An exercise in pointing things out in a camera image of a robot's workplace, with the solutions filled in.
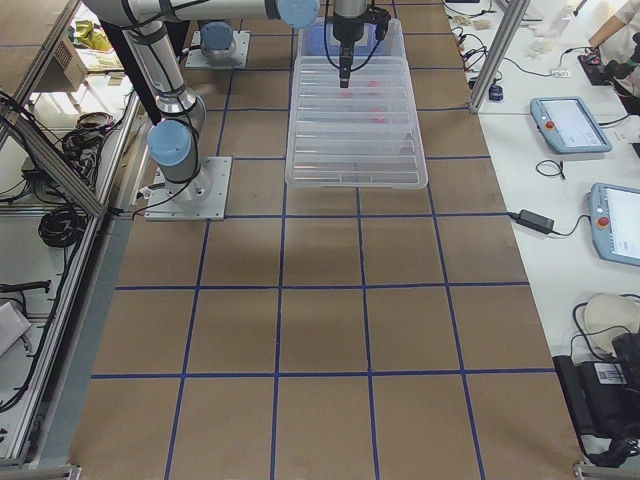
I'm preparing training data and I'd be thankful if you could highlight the black power adapter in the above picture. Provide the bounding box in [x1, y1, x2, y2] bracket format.
[507, 209, 554, 235]

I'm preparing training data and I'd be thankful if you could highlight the teach pendant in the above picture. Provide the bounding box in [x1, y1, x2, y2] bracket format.
[588, 183, 639, 266]
[529, 96, 612, 155]

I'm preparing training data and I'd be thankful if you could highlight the far teach pendant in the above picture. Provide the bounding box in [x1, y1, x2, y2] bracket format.
[529, 96, 612, 155]

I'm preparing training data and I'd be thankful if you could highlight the blue plastic tray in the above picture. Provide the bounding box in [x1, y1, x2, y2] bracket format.
[298, 24, 376, 58]

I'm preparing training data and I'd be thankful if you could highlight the near teach pendant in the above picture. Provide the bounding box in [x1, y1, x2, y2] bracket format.
[588, 183, 639, 266]

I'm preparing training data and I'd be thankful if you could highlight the clear ribbed box lid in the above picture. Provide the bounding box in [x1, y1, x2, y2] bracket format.
[285, 56, 428, 190]

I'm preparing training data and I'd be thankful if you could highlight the aluminium frame post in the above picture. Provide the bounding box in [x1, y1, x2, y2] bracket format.
[468, 0, 530, 114]

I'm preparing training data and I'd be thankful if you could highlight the black coiled cable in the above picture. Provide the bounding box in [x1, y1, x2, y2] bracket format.
[38, 205, 86, 249]

